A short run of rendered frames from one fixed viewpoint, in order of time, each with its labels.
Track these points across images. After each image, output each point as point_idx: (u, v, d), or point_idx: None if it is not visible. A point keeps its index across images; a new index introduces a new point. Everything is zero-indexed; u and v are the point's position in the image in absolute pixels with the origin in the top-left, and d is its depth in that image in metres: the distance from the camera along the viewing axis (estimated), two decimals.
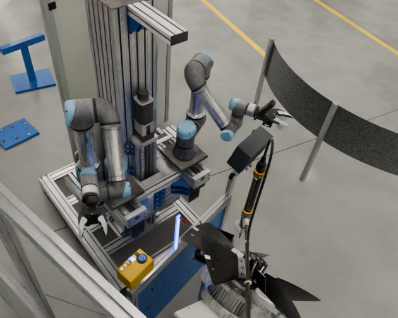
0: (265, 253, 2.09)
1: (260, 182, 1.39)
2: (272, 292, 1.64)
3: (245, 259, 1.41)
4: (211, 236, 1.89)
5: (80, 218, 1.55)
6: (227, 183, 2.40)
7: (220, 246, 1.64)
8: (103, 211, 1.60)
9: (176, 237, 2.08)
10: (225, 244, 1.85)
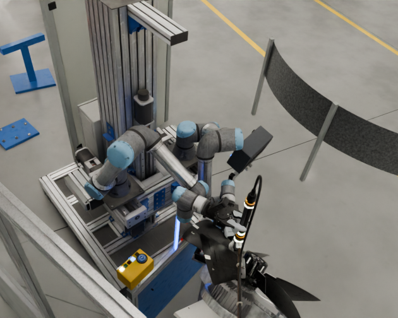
0: (265, 253, 2.09)
1: (251, 211, 1.52)
2: (272, 292, 1.64)
3: (237, 281, 1.54)
4: (211, 235, 1.88)
5: (228, 223, 1.59)
6: None
7: (220, 246, 1.64)
8: (231, 207, 1.65)
9: (176, 237, 2.08)
10: (225, 243, 1.85)
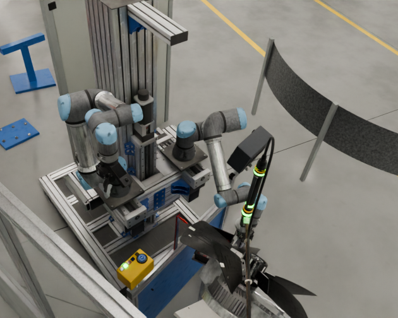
0: (313, 293, 1.82)
1: (260, 180, 1.38)
2: (239, 272, 1.63)
3: (246, 257, 1.41)
4: (244, 250, 2.02)
5: (107, 187, 1.56)
6: None
7: (216, 232, 1.89)
8: None
9: (176, 237, 2.08)
10: None
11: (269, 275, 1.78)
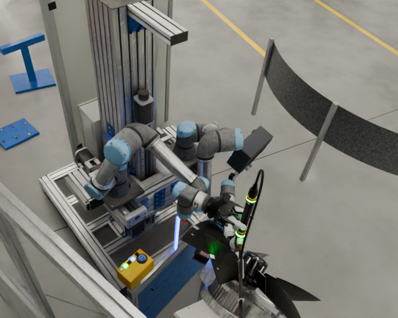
0: (317, 298, 1.77)
1: (252, 206, 1.49)
2: (234, 268, 1.64)
3: (239, 277, 1.52)
4: None
5: (229, 219, 1.56)
6: None
7: (220, 231, 1.91)
8: (232, 202, 1.62)
9: (176, 237, 2.08)
10: None
11: (270, 276, 1.77)
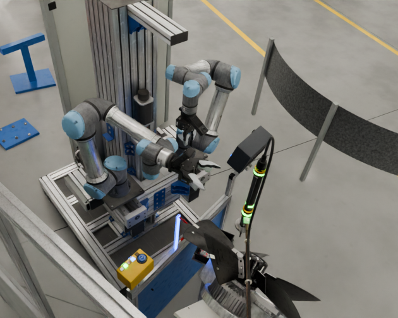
0: (317, 298, 1.77)
1: (260, 180, 1.38)
2: (234, 268, 1.64)
3: (246, 257, 1.41)
4: None
5: (189, 176, 1.50)
6: (227, 183, 2.40)
7: (220, 231, 1.91)
8: (195, 158, 1.57)
9: (176, 237, 2.08)
10: None
11: (270, 276, 1.77)
